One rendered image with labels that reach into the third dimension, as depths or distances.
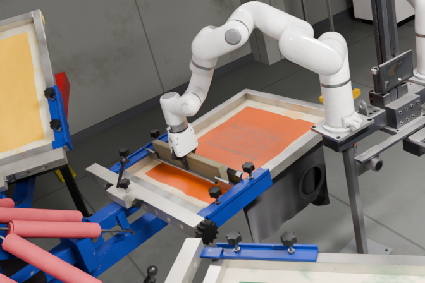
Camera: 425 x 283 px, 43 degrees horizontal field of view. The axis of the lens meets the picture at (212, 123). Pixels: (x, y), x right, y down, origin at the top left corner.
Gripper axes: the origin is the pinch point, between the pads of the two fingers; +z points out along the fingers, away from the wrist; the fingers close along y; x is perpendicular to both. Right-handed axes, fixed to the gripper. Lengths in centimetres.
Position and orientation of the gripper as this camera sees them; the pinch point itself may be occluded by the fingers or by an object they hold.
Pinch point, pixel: (188, 162)
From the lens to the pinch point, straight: 204.7
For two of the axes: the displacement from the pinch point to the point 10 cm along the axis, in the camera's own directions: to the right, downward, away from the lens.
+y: 7.2, -4.6, 5.2
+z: 2.3, 8.6, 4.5
